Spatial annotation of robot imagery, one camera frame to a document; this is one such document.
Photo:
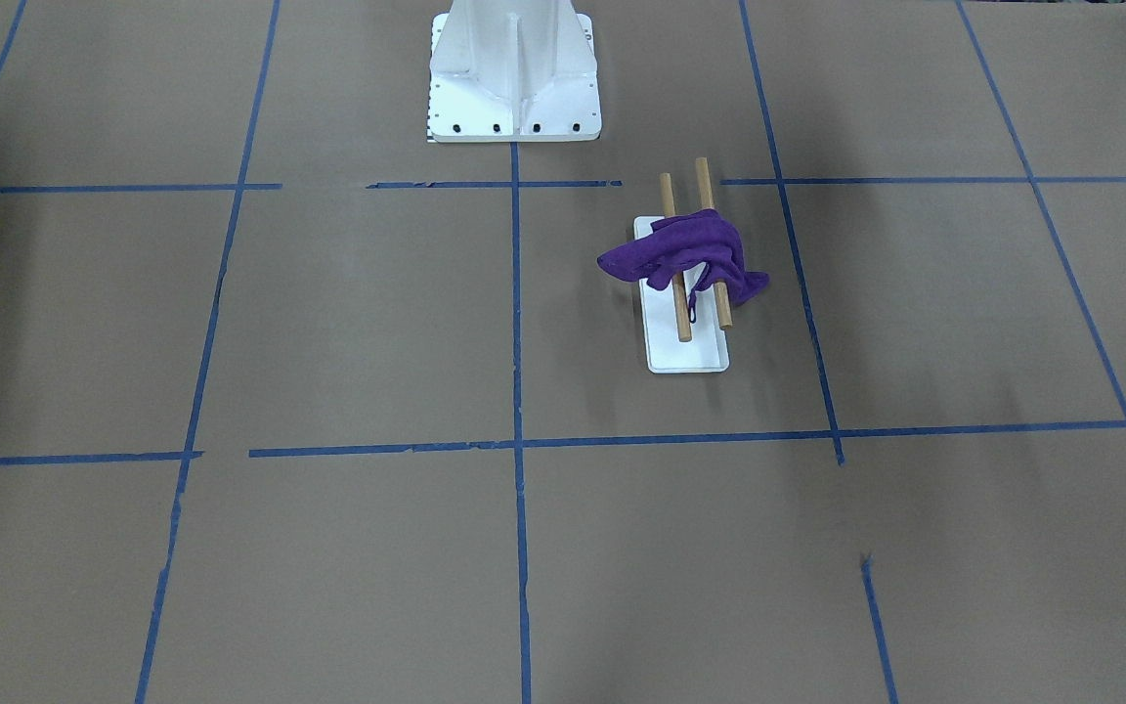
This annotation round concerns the purple microfiber towel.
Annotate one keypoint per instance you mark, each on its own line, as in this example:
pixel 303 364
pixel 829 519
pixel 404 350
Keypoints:
pixel 679 243

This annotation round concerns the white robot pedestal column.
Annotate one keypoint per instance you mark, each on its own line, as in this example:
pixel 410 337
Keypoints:
pixel 513 71

